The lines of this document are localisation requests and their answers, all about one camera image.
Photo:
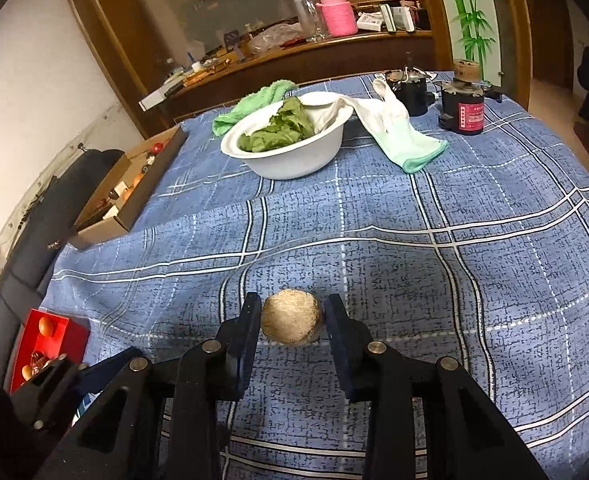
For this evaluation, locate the orange mandarin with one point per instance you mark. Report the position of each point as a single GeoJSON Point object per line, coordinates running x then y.
{"type": "Point", "coordinates": [46, 326]}
{"type": "Point", "coordinates": [27, 371]}

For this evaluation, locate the wooden sideboard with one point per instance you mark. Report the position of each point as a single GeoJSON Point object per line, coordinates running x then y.
{"type": "Point", "coordinates": [284, 67]}

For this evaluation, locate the blue plaid tablecloth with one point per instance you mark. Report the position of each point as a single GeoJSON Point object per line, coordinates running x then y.
{"type": "Point", "coordinates": [374, 240]}

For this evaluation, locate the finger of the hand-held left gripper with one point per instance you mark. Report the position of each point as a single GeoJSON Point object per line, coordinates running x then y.
{"type": "Point", "coordinates": [44, 377]}
{"type": "Point", "coordinates": [69, 390]}

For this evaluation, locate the wooden framed mirror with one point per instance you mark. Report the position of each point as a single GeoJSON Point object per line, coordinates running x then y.
{"type": "Point", "coordinates": [199, 5]}

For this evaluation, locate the green cloth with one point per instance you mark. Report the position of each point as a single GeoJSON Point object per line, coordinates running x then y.
{"type": "Point", "coordinates": [249, 102]}

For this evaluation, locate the pink sleeved bottle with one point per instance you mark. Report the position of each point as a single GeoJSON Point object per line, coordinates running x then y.
{"type": "Point", "coordinates": [337, 10]}

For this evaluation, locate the beige round chunk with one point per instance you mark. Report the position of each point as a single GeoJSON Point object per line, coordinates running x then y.
{"type": "Point", "coordinates": [291, 317]}

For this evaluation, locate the black jar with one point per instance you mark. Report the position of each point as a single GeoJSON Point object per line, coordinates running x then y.
{"type": "Point", "coordinates": [414, 95]}

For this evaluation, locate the black sofa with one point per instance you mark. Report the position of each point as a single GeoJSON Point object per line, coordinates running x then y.
{"type": "Point", "coordinates": [49, 210]}

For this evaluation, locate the clear glass jar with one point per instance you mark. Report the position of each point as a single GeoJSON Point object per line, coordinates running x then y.
{"type": "Point", "coordinates": [309, 17]}

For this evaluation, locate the brown cardboard box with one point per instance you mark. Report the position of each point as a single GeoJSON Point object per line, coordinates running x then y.
{"type": "Point", "coordinates": [134, 190]}

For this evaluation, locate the red labelled jar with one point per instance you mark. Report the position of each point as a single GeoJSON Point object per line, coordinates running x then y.
{"type": "Point", "coordinates": [464, 110]}

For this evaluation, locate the crumpled clear plastic bag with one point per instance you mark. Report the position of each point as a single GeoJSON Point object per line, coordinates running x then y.
{"type": "Point", "coordinates": [274, 37]}

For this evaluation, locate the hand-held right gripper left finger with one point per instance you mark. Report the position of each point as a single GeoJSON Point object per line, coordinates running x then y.
{"type": "Point", "coordinates": [247, 342]}

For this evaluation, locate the red date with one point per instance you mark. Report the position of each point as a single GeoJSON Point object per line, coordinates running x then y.
{"type": "Point", "coordinates": [38, 358]}

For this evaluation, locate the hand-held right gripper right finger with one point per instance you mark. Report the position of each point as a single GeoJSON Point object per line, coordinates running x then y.
{"type": "Point", "coordinates": [339, 347]}

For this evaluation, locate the red paper tray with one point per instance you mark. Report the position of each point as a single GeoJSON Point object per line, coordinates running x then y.
{"type": "Point", "coordinates": [64, 337]}

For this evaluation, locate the bamboo print panel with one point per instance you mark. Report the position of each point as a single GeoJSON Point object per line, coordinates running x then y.
{"type": "Point", "coordinates": [469, 10]}

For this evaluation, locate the white bowl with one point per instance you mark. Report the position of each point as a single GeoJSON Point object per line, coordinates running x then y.
{"type": "Point", "coordinates": [289, 157]}

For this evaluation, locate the green leafy vegetable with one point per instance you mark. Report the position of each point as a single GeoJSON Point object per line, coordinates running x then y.
{"type": "Point", "coordinates": [274, 127]}

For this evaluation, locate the white green towel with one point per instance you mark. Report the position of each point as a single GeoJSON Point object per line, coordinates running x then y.
{"type": "Point", "coordinates": [404, 135]}

